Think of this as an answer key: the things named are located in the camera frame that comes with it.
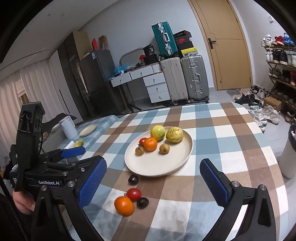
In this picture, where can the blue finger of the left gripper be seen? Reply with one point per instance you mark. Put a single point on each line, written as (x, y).
(90, 166)
(72, 152)

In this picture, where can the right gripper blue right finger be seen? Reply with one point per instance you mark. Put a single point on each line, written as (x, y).
(216, 181)

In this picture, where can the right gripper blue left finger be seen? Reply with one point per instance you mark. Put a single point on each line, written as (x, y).
(94, 176)

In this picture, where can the brown kiwi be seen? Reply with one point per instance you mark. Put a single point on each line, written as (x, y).
(164, 149)
(139, 151)

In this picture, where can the red tomato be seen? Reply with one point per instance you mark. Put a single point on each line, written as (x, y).
(141, 141)
(133, 194)

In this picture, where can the orange tangerine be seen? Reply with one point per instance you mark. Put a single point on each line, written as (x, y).
(150, 144)
(124, 206)

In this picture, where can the person left hand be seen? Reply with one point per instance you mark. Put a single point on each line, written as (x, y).
(24, 202)

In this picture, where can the small cream plate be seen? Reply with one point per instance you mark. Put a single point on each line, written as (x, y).
(88, 130)

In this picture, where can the dark plum near plate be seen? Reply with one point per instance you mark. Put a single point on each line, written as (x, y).
(133, 180)

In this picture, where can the checkered tablecloth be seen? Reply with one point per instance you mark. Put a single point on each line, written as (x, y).
(181, 206)

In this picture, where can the dark plum lower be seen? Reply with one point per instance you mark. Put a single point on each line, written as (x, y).
(142, 202)

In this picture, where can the white trash bin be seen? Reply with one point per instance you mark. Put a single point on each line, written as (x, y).
(287, 162)

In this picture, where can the right yellow citrus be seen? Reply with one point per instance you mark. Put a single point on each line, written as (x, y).
(174, 134)

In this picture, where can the cream round plate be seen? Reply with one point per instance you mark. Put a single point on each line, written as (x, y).
(155, 164)

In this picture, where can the left yellow-green citrus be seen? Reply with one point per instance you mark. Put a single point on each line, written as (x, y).
(158, 132)

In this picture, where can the black refrigerator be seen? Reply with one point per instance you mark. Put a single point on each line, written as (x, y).
(97, 68)

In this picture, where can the white drawer desk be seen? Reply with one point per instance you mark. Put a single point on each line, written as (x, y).
(153, 79)

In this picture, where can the silver suitcase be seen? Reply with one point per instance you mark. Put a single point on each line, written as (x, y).
(195, 78)

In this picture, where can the beige suitcase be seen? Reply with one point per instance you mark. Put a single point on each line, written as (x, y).
(175, 80)

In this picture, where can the wooden door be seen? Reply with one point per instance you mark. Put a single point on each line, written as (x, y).
(225, 43)

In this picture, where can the stacked shoe boxes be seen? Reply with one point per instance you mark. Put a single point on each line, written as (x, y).
(184, 43)

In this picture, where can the wooden shoe rack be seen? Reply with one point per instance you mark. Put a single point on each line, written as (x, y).
(280, 100)

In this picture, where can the teal suitcase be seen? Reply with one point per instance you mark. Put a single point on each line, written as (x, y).
(165, 40)

